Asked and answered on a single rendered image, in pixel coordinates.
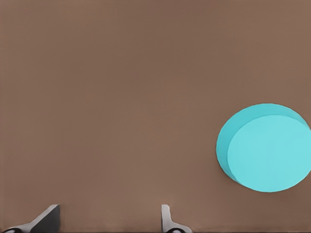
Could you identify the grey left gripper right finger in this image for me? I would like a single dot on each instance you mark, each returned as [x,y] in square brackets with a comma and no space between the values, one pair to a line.
[167,219]

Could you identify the blue plate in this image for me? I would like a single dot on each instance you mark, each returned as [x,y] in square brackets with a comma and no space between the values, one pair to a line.
[264,153]

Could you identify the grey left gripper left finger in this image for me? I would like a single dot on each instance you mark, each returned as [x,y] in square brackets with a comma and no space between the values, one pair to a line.
[46,219]

